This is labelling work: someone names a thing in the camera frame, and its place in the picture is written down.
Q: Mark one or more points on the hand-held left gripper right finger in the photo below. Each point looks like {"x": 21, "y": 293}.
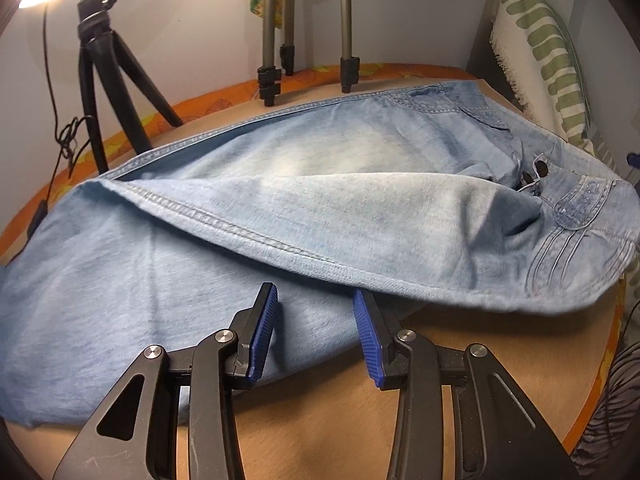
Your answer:
{"x": 367, "y": 340}

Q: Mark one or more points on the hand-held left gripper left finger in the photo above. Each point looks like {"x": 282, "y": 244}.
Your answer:
{"x": 262, "y": 330}

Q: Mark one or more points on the light blue denim pants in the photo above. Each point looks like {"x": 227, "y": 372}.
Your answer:
{"x": 300, "y": 200}

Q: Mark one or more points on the tan flat board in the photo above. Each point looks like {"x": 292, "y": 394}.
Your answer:
{"x": 320, "y": 435}

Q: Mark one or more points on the black white striped cloth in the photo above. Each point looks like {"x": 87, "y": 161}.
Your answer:
{"x": 610, "y": 410}

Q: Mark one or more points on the small black tripod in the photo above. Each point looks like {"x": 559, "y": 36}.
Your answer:
{"x": 92, "y": 60}

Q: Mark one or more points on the large grey tripod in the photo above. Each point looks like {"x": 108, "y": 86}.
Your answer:
{"x": 346, "y": 10}

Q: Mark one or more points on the white green patterned fringed blanket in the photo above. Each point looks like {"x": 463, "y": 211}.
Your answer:
{"x": 545, "y": 45}

